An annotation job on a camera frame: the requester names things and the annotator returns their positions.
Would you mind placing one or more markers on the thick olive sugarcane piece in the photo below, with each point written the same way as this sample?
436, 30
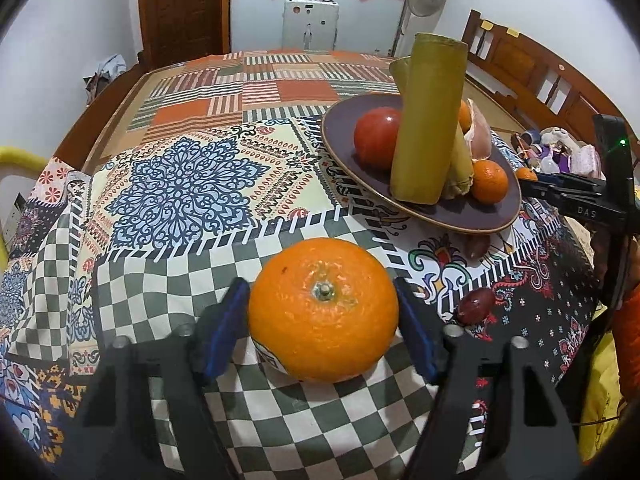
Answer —
430, 120

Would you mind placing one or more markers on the wooden bed headboard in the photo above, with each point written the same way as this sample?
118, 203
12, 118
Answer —
540, 70

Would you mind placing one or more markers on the white boxy appliance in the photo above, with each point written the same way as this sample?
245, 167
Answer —
310, 25

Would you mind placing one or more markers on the pile of small toys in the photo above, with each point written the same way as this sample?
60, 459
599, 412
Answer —
560, 152

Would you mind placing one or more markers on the large orange with stem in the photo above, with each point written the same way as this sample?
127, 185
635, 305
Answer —
322, 310

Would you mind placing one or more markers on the patchwork blanket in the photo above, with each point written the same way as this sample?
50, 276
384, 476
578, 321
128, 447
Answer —
190, 185

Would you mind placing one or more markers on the purple plate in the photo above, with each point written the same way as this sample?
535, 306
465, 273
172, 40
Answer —
345, 135

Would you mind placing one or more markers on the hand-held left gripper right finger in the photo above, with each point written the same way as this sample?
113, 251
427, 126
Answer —
415, 330

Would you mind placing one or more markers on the thin yellow sugarcane piece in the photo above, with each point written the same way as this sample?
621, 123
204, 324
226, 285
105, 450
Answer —
462, 170

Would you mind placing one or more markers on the dark red date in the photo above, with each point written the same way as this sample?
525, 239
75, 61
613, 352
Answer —
477, 247

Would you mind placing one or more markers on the red tomato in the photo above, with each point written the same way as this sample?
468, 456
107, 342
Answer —
377, 137

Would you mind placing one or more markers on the brown wooden door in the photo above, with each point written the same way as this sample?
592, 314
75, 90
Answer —
180, 5

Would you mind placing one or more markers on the yellow cloth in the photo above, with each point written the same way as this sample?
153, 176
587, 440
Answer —
602, 395

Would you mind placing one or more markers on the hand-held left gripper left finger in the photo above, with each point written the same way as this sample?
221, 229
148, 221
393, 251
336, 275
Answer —
225, 330

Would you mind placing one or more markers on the dark red grape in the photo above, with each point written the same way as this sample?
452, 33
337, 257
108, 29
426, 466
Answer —
475, 306

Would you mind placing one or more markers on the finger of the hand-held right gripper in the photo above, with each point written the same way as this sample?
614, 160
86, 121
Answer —
570, 179
560, 191

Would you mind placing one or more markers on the yellow foam tube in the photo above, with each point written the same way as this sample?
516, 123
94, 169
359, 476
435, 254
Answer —
20, 157

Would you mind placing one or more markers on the pile of clothes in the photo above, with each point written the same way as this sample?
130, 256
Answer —
105, 72

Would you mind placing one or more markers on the woven bed mat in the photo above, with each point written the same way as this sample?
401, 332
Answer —
495, 105

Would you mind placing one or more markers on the person's right forearm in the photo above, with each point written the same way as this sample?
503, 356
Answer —
630, 345

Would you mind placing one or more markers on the small orange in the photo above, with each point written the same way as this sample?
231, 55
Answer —
526, 174
490, 182

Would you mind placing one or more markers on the peeled pomelo segment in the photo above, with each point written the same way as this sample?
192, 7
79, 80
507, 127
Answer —
479, 130

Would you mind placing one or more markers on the wooden bed side rail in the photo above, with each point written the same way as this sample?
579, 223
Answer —
100, 110

